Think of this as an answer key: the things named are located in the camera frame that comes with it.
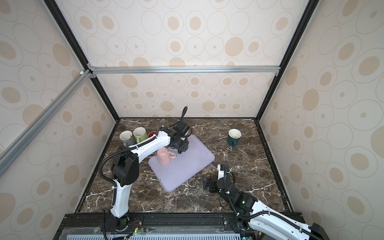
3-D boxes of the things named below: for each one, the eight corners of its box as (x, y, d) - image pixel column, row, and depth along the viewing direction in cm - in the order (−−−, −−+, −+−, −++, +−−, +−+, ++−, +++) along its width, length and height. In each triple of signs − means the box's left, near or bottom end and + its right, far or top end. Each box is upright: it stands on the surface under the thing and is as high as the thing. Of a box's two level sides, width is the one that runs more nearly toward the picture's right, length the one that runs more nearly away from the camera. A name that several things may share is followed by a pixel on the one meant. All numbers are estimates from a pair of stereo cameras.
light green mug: (139, 148, 104) (134, 139, 96) (136, 137, 110) (132, 128, 102) (150, 144, 106) (146, 136, 98) (147, 134, 112) (143, 125, 104)
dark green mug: (223, 144, 107) (226, 134, 98) (229, 136, 112) (232, 126, 103) (233, 150, 104) (237, 140, 95) (239, 141, 109) (243, 131, 100)
